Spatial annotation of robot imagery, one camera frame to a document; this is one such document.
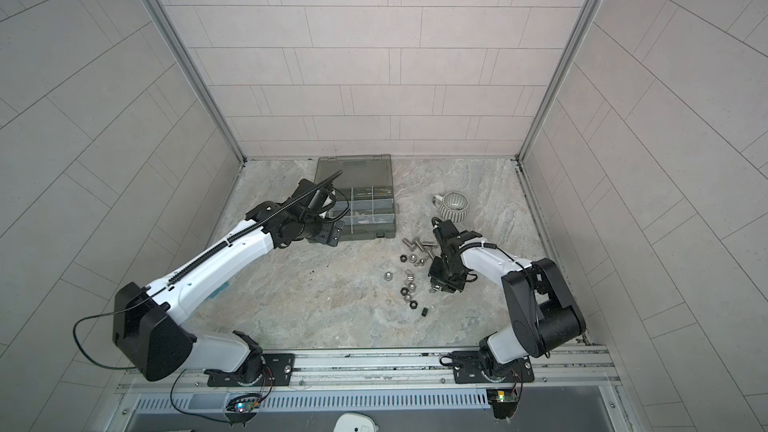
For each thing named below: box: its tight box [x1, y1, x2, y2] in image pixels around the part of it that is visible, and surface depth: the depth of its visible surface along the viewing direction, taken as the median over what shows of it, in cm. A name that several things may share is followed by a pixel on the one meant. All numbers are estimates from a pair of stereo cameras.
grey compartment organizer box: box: [314, 154, 397, 241], surface depth 107 cm
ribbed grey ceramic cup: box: [432, 192, 469, 223], surface depth 101 cm
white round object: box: [333, 412, 379, 432], surface depth 64 cm
